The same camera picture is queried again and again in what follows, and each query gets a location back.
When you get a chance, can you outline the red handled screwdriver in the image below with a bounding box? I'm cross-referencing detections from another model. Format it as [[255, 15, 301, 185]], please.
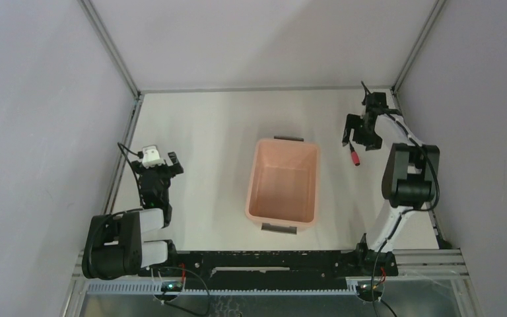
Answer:
[[349, 143, 360, 166]]

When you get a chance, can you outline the left aluminium frame rail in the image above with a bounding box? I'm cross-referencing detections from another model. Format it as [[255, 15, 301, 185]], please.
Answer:
[[101, 94, 144, 215]]

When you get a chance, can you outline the pink plastic bin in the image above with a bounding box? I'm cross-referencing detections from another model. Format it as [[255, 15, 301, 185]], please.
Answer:
[[245, 137, 321, 234]]

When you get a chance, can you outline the left black cable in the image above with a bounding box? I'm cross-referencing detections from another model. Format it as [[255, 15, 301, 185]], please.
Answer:
[[117, 142, 145, 207]]

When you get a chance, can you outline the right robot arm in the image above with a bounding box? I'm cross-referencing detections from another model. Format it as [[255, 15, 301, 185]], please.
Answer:
[[342, 90, 440, 276]]

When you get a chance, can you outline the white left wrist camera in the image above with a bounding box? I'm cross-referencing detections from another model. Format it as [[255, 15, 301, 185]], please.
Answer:
[[141, 145, 166, 168]]

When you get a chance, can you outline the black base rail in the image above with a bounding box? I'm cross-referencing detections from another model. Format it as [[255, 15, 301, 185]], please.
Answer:
[[152, 250, 399, 291]]

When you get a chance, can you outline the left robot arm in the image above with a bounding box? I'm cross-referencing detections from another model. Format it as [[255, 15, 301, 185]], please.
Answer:
[[82, 152, 184, 280]]

